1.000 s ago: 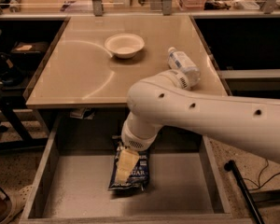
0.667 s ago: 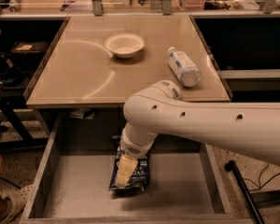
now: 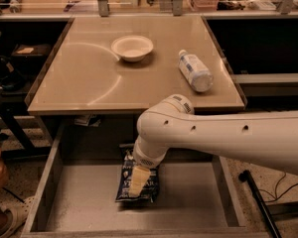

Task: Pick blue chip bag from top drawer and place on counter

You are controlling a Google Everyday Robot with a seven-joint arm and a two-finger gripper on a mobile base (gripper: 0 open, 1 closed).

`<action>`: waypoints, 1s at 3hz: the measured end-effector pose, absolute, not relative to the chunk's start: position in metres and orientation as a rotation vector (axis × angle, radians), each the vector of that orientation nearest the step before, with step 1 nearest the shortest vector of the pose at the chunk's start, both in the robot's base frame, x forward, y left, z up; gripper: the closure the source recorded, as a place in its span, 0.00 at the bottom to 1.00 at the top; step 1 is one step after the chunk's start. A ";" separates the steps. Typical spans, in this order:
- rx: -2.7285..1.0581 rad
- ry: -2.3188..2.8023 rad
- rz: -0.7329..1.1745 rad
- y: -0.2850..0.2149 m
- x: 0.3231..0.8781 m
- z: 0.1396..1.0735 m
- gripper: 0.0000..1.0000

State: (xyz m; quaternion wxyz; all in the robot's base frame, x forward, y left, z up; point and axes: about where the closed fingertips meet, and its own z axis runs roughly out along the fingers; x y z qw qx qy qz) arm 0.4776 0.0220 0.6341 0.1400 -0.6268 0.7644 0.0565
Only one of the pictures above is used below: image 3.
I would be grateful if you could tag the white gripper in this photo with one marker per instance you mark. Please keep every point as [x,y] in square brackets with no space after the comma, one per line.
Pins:
[146,160]

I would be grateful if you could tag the blue Kettle chip bag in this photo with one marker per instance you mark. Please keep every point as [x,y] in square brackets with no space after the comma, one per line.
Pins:
[151,188]

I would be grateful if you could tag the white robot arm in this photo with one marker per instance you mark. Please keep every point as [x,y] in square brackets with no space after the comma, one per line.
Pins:
[268,139]

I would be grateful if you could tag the grey open top drawer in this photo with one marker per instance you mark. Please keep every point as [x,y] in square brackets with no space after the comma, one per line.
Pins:
[192,197]

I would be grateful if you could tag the paper tag under counter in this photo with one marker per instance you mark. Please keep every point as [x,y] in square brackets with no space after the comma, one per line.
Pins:
[87,120]

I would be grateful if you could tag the beige counter cabinet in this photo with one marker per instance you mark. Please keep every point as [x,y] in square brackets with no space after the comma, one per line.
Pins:
[86,77]

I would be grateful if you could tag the black pole on floor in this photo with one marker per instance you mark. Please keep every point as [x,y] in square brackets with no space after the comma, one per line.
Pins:
[246,176]

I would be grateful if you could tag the clear plastic water bottle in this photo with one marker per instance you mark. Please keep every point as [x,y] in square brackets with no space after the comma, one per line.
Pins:
[195,72]

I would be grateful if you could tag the white paper bowl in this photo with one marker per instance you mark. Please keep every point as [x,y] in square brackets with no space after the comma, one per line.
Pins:
[132,48]

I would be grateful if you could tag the white slipper shoe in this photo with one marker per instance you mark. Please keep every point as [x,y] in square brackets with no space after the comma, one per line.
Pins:
[14,216]

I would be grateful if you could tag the black chair at left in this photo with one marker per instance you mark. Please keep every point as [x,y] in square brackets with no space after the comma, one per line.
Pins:
[13,91]

